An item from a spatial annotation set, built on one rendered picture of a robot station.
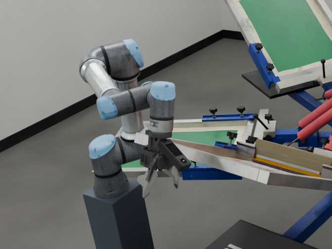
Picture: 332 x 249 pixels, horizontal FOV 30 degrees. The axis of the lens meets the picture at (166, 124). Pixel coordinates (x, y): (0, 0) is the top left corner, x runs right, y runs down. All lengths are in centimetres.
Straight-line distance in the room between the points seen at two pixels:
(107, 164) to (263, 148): 64
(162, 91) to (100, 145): 70
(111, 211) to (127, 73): 59
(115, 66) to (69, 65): 416
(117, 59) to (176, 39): 520
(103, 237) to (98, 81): 86
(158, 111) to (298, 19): 222
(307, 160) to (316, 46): 148
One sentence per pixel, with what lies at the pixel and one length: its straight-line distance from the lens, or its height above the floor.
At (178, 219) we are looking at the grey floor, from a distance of 452.
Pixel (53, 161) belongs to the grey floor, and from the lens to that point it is 570.
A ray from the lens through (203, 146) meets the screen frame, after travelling 248.
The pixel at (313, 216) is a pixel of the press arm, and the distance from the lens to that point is 280.
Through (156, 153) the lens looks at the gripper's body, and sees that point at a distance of 192.
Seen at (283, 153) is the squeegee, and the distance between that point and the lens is 255.
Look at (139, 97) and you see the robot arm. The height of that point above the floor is 178.
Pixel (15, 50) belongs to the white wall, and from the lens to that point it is 606.
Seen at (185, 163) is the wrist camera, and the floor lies 161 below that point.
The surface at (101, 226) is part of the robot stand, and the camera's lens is 268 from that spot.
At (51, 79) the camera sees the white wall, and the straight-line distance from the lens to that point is 634.
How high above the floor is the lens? 252
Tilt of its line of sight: 25 degrees down
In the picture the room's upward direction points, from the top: 10 degrees counter-clockwise
